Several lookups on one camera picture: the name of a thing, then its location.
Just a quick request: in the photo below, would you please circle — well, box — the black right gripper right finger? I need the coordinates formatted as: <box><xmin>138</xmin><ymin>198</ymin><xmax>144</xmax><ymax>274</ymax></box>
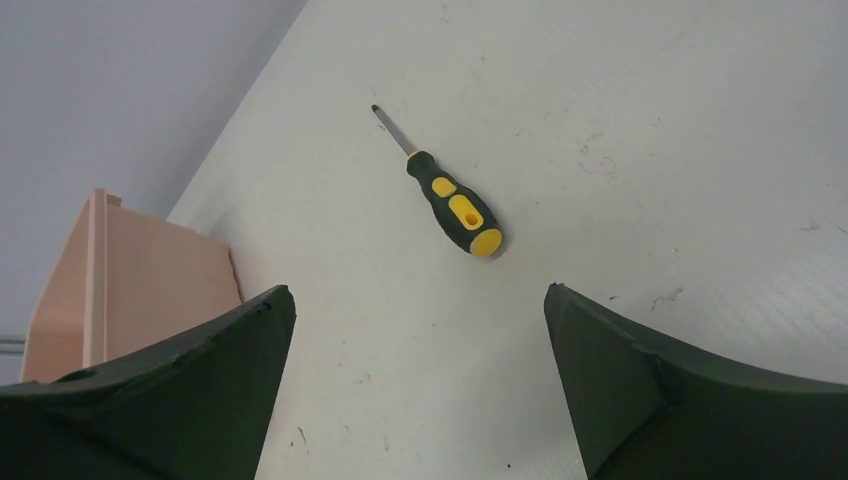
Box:
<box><xmin>544</xmin><ymin>284</ymin><xmax>847</xmax><ymax>479</ymax></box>

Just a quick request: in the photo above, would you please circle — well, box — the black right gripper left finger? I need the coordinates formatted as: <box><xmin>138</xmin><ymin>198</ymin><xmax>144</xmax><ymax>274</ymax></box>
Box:
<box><xmin>1</xmin><ymin>285</ymin><xmax>296</xmax><ymax>479</ymax></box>

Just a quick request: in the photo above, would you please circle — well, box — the black yellow screwdriver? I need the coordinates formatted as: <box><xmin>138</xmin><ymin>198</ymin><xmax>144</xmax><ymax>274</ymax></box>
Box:
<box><xmin>371</xmin><ymin>104</ymin><xmax>504</xmax><ymax>258</ymax></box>

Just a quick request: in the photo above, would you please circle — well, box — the pink plastic bin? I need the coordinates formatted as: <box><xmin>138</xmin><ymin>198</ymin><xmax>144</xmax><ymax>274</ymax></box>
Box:
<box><xmin>21</xmin><ymin>188</ymin><xmax>243</xmax><ymax>383</ymax></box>

